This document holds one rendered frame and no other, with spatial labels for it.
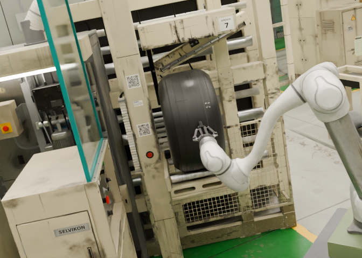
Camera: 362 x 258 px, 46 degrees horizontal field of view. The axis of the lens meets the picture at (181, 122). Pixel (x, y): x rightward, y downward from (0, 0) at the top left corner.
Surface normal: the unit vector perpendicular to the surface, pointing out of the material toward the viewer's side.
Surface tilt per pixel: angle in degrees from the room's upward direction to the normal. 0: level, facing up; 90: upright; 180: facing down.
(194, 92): 43
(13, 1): 90
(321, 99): 83
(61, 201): 90
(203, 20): 90
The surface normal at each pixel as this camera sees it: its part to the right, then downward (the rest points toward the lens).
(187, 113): 0.00, -0.13
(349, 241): -0.22, -0.93
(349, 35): 0.37, 0.21
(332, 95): -0.18, 0.23
